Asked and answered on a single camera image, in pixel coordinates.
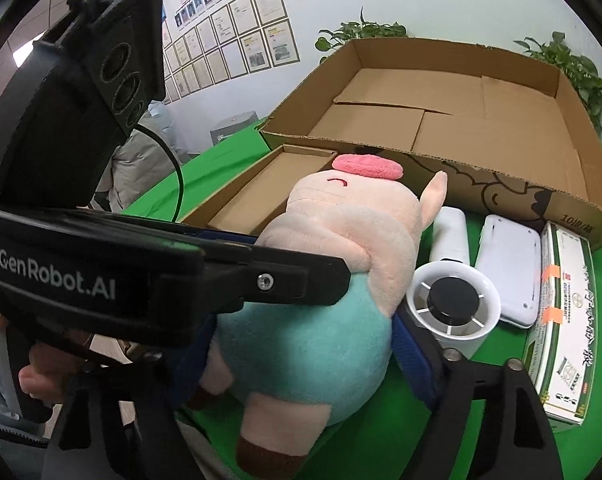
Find small cardboard tray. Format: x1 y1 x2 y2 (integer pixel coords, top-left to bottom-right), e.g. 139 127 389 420
181 144 337 236

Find large open cardboard box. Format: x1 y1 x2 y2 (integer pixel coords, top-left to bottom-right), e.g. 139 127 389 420
261 38 602 247

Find black cable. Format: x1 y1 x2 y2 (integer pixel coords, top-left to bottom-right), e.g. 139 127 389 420
135 122 185 224

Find person's left hand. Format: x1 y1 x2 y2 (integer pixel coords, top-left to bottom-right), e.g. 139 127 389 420
0 313 83 404

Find left potted green plant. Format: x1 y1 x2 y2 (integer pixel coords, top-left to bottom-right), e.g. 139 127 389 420
314 11 409 64

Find framed certificates on wall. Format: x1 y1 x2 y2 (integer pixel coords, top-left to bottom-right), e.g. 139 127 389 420
162 0 301 104

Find right potted green plant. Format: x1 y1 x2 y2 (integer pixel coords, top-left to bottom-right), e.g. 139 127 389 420
514 30 602 136

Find potted green plant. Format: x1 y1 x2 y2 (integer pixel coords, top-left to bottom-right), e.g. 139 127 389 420
514 30 602 136
314 11 409 64

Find white flat rectangular device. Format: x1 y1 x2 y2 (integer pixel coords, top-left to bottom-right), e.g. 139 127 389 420
475 214 542 330

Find pink pig plush toy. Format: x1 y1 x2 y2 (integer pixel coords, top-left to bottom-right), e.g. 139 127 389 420
199 155 447 479

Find green white medicine box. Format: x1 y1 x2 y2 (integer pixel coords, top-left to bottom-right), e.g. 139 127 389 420
524 222 597 432

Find white handheld fan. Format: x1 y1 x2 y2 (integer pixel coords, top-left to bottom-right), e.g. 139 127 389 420
406 206 502 359

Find person in white jacket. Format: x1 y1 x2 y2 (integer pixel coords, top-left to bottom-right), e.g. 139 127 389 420
92 101 190 212

